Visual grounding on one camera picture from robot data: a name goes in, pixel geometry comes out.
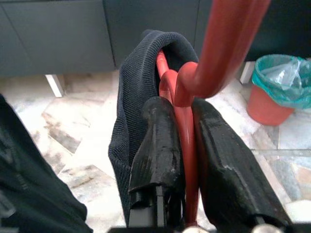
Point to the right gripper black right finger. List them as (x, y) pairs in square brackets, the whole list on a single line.
[(230, 174)]

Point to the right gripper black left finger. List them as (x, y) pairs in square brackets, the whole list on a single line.
[(160, 145)]

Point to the black knit cloth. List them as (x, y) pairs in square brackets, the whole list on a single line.
[(136, 85)]

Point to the red plastic clothes hanger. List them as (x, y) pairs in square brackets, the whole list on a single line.
[(218, 48)]

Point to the red plastic waste bin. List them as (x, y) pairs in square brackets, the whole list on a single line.
[(264, 109)]

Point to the green plastic bin liner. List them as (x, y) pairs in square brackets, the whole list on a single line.
[(257, 80)]

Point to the black polo shirt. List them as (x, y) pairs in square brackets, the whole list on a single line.
[(29, 170)]

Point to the long black tv cabinet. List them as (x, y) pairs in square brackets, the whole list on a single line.
[(60, 36)]

